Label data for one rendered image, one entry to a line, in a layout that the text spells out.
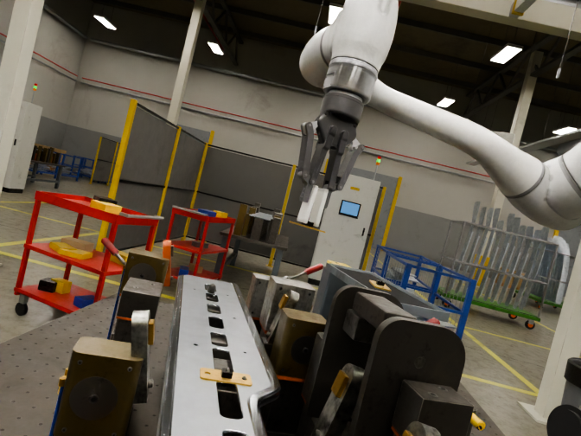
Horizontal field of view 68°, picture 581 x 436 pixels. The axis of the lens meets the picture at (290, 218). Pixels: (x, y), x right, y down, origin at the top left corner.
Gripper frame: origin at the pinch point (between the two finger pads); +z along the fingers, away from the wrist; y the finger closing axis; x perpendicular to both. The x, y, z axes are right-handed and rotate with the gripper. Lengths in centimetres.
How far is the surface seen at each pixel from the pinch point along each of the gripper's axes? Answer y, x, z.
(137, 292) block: 20.6, -26.4, 28.2
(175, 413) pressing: 19.3, 16.2, 31.7
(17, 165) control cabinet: 165, -1041, 61
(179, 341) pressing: 14.2, -8.2, 31.0
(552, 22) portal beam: -272, -187, -221
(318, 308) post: -30, -34, 25
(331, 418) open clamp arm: 0.7, 23.3, 27.3
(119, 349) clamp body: 26.8, 8.0, 27.5
